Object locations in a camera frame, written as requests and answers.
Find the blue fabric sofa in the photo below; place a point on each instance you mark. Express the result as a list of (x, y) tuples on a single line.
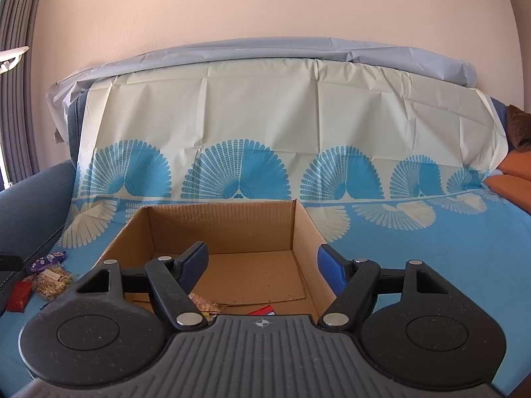
[(29, 215)]

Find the clear nut bar packet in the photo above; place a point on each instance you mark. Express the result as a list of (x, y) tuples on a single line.
[(54, 282)]

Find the brown cardboard box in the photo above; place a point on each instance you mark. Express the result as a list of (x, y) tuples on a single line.
[(249, 232)]

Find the grey plastic sheet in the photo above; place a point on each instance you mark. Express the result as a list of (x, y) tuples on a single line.
[(290, 49)]

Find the white drying rack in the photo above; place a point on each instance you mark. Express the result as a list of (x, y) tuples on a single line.
[(12, 56)]

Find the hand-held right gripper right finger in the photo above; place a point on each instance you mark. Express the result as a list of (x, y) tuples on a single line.
[(332, 269)]

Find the red snack packet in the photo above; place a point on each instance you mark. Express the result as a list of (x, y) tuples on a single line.
[(261, 311)]

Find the brown cloth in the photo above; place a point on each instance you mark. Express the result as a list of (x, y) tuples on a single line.
[(520, 128)]

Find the red-ended peanut brittle packet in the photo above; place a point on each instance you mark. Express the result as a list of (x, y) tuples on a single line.
[(18, 296)]

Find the grey curtain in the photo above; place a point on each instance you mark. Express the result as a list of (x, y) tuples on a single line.
[(16, 112)]

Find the clear cookie packet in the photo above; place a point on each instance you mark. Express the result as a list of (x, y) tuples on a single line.
[(203, 304)]

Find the purple snack packet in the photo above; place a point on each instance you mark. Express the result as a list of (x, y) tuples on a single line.
[(45, 262)]

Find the orange cushion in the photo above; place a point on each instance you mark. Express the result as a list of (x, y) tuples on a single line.
[(514, 174)]

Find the blue white printed tablecloth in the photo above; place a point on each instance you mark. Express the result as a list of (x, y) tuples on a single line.
[(265, 112)]

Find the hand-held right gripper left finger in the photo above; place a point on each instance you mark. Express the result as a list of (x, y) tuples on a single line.
[(195, 265)]

